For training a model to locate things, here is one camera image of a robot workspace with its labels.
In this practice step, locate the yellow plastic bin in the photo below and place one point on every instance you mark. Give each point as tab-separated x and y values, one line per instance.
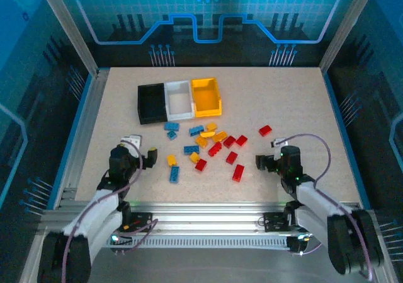
204	100

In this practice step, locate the small blue lego brick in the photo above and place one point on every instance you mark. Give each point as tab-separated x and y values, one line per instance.
172	135

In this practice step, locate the black connector box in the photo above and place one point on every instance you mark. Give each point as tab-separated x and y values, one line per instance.
121	242
296	243

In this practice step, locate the wide aluminium mounting rail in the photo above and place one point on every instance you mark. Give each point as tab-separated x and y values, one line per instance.
204	217

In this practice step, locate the aluminium table side rail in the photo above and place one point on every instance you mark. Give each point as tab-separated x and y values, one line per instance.
89	113

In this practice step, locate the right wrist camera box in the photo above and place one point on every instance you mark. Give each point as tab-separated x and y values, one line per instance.
278	142

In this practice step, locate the black plastic bin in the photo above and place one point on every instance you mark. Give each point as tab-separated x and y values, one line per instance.
151	106

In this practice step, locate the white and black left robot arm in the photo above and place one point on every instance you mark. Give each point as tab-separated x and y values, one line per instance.
94	213

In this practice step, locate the yellow lego brick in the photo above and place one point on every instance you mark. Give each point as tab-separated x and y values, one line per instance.
201	141
219	136
194	157
207	134
211	126
171	160

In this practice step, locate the long blue lego brick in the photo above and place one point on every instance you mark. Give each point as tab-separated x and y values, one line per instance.
174	173

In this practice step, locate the white plastic bin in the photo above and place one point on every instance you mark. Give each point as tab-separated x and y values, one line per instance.
178	103

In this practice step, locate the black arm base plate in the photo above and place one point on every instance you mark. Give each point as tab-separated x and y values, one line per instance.
274	221
145	221

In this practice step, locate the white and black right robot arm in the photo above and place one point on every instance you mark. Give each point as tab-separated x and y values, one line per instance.
310	201

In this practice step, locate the blue table edge strip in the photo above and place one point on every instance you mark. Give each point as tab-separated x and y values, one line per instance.
77	122
340	122

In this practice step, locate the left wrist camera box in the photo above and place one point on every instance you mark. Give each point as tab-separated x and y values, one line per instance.
133	139

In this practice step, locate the grey metal plate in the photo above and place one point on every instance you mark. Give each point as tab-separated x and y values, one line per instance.
204	267

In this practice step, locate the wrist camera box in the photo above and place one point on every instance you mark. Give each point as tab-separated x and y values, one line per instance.
278	142
133	139

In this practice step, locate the aluminium frame post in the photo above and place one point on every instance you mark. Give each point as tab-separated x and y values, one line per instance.
346	27
70	27

